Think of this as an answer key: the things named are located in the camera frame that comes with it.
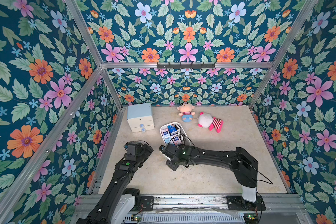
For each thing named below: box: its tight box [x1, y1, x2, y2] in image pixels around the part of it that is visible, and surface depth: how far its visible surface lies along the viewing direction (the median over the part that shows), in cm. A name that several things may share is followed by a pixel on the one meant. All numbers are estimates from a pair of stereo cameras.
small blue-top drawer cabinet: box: [126, 103, 155, 133], surface depth 98 cm
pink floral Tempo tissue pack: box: [161, 128, 171, 140], surface depth 98 cm
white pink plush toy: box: [197, 112, 224, 133], surface depth 104 cm
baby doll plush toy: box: [176, 102, 196, 123], surface depth 110 cm
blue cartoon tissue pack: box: [167, 124, 178, 136], surface depth 100 cm
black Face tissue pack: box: [175, 123, 181, 135], surface depth 100 cm
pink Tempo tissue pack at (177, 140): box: [170, 134, 183, 147], surface depth 95 cm
